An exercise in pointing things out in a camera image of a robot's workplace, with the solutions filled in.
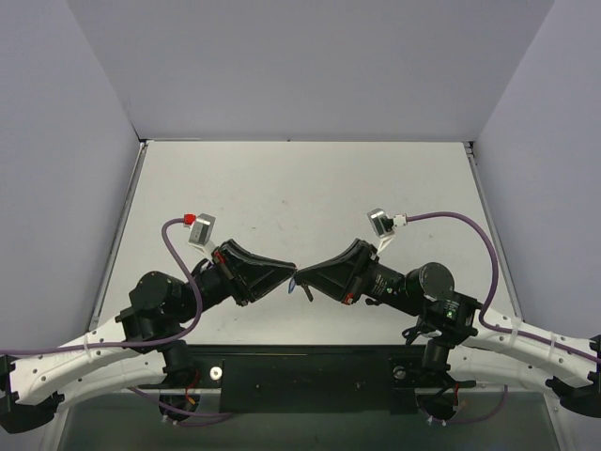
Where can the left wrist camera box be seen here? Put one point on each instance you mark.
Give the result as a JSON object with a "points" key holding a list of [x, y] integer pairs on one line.
{"points": [[201, 227]]}

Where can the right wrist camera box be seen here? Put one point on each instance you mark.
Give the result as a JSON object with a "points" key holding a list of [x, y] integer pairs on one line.
{"points": [[381, 223]]}

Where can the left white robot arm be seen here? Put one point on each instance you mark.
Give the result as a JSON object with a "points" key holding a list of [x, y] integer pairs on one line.
{"points": [[142, 345]]}

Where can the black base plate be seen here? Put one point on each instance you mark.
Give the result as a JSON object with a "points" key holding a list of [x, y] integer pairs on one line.
{"points": [[310, 379]]}

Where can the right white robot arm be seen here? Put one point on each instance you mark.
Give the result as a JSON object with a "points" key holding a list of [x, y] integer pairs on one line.
{"points": [[465, 339]]}

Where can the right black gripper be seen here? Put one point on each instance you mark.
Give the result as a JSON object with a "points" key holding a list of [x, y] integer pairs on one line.
{"points": [[362, 273]]}

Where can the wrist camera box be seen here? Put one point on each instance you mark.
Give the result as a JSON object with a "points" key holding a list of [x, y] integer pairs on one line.
{"points": [[201, 227], [381, 223]]}

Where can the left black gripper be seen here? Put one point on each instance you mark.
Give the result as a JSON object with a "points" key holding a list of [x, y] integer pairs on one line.
{"points": [[230, 273]]}

